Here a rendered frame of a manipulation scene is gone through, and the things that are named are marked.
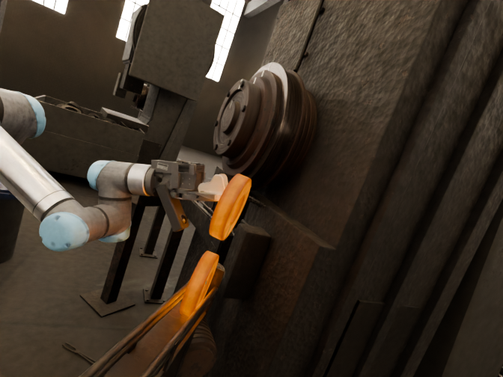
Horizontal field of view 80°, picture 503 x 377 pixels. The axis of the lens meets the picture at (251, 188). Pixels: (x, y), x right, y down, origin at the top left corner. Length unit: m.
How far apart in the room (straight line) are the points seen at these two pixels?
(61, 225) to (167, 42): 3.18
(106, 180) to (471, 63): 0.98
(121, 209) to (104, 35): 10.50
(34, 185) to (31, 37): 10.68
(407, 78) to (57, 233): 0.84
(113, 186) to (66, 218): 0.15
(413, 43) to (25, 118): 0.99
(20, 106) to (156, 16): 2.86
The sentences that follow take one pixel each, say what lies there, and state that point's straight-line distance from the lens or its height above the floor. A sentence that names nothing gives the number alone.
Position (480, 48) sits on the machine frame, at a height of 1.50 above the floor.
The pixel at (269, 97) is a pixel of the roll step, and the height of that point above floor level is 1.21.
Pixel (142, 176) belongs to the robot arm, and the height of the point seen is 0.91.
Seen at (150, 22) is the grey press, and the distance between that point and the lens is 3.68.
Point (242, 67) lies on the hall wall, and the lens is 11.86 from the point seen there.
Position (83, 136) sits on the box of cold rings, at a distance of 3.44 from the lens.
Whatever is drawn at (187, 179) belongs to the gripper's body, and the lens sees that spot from 0.69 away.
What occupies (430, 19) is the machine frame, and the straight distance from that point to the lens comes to 0.93.
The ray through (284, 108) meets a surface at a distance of 0.95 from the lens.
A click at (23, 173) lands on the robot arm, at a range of 0.75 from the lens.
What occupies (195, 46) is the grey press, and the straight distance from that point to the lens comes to 3.80.
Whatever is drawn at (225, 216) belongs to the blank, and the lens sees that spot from 0.61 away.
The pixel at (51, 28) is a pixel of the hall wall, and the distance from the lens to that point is 11.31.
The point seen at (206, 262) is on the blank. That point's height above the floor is 0.78.
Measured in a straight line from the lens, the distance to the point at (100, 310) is 1.80.
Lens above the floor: 1.07
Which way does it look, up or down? 9 degrees down
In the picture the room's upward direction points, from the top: 20 degrees clockwise
